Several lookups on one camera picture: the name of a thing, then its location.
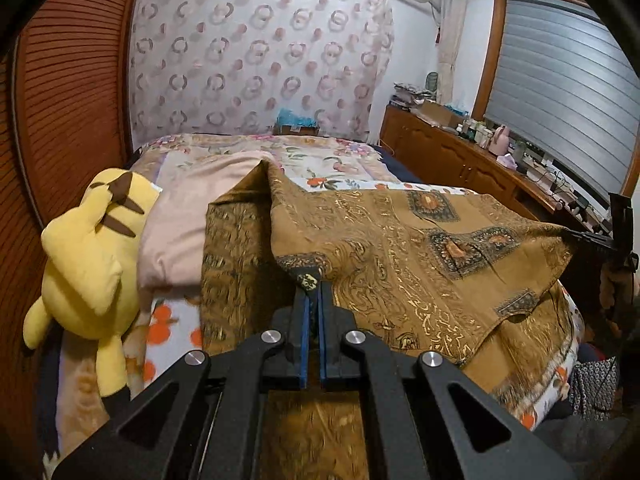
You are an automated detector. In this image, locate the brown patterned shirt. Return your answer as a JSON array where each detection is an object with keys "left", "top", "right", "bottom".
[{"left": 201, "top": 162, "right": 574, "bottom": 479}]

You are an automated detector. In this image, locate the grey window blind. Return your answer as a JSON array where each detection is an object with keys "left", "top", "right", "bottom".
[{"left": 485, "top": 0, "right": 639, "bottom": 197}]

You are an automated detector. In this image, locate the pink circle patterned curtain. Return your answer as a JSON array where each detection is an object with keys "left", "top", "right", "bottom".
[{"left": 129, "top": 0, "right": 394, "bottom": 145}]

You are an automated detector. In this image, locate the cream side curtain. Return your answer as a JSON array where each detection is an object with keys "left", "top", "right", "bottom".
[{"left": 437, "top": 0, "right": 466, "bottom": 104}]

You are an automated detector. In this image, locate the cardboard box with blue cloth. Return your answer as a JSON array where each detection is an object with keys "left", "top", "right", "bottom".
[{"left": 273, "top": 108, "right": 319, "bottom": 136}]

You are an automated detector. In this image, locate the wooden side cabinet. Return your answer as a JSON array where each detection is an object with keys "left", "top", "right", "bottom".
[{"left": 380, "top": 106, "right": 561, "bottom": 221}]

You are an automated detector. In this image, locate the open cardboard box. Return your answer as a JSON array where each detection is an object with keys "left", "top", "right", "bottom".
[{"left": 416, "top": 101, "right": 465, "bottom": 129}]

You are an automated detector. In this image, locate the pink kettle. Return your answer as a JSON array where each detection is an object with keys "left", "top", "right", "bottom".
[{"left": 488, "top": 125, "right": 510, "bottom": 157}]

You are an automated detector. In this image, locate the brown louvered wardrobe door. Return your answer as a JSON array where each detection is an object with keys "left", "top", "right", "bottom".
[{"left": 1, "top": 0, "right": 134, "bottom": 479}]

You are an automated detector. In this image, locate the floral bed blanket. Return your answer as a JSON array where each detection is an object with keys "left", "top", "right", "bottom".
[{"left": 132, "top": 133, "right": 423, "bottom": 191}]

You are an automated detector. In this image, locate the stack of folded fabrics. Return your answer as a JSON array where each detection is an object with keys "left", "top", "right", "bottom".
[{"left": 390, "top": 82, "right": 436, "bottom": 110}]

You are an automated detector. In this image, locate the pink pillow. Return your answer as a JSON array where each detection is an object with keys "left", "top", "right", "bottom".
[{"left": 137, "top": 151, "right": 274, "bottom": 290}]

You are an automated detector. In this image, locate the yellow plush toy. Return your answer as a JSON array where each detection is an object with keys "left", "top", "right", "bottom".
[{"left": 23, "top": 168, "right": 160, "bottom": 398}]

